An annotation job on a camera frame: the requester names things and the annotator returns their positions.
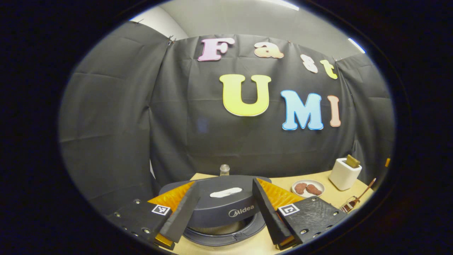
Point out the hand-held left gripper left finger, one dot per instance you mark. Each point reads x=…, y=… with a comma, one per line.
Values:
x=182, y=216

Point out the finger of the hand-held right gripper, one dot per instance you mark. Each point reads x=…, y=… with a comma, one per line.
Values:
x=387, y=162

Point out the brown wooden spoon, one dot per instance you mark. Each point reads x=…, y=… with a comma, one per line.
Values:
x=364, y=191

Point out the small clear glass bottle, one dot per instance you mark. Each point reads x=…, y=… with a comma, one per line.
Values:
x=224, y=170

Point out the white toaster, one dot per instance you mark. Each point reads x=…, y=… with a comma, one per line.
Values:
x=343, y=177

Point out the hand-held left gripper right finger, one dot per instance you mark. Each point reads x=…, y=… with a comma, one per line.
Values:
x=269, y=216

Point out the round white plate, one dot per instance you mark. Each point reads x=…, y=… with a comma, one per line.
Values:
x=311, y=181

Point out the dark grey rice cooker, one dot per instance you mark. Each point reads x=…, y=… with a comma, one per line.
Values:
x=226, y=209

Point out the red meat piece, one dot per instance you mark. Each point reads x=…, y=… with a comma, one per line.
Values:
x=314, y=190
x=300, y=188

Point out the brown toast slice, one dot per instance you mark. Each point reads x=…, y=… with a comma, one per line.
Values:
x=352, y=161

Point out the black backdrop cloth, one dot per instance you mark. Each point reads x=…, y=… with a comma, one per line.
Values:
x=124, y=124

